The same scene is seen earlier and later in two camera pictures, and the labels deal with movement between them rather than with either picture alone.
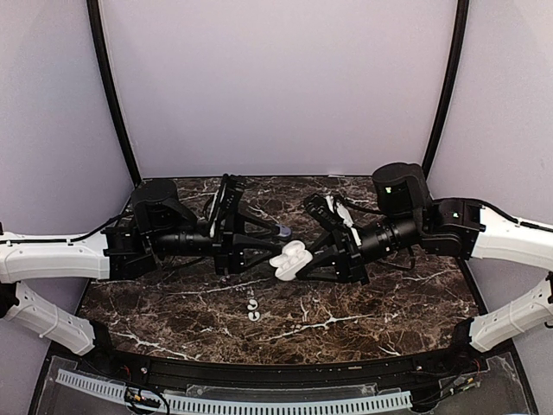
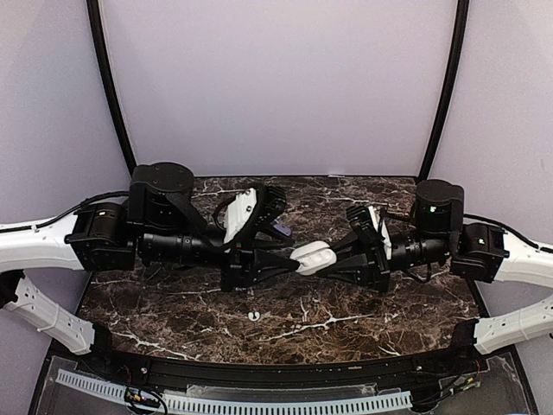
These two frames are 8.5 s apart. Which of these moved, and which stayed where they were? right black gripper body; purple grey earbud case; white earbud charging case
Moved: white earbud charging case; right black gripper body
Stayed: purple grey earbud case
